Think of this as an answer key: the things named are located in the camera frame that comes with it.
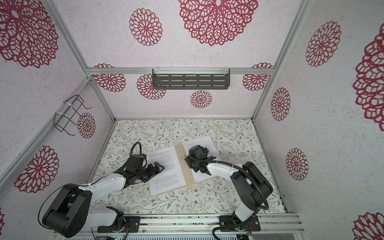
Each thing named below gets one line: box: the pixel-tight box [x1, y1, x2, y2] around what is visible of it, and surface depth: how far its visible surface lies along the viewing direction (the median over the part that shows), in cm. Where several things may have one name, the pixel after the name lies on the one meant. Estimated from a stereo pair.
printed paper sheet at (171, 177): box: [146, 146, 187, 197], surface depth 92 cm
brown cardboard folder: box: [174, 143, 196, 186], surface depth 95 cm
